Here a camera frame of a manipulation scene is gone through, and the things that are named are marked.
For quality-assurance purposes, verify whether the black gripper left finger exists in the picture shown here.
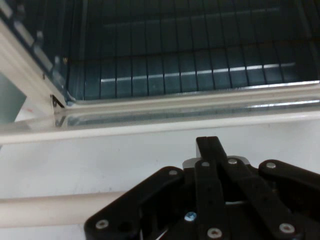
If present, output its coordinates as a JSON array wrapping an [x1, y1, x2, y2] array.
[[84, 136, 227, 240]]

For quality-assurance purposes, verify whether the metal wire oven rack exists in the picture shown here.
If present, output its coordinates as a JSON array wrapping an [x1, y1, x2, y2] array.
[[66, 0, 315, 101]]

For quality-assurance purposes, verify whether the oven door with bar handle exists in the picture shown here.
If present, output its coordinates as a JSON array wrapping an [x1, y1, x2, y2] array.
[[0, 99, 320, 240]]

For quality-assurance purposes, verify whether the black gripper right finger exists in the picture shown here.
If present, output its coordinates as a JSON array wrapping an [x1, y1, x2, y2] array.
[[207, 136, 320, 240]]

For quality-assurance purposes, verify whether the cream toaster oven body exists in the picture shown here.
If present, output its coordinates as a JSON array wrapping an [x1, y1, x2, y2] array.
[[0, 0, 320, 120]]

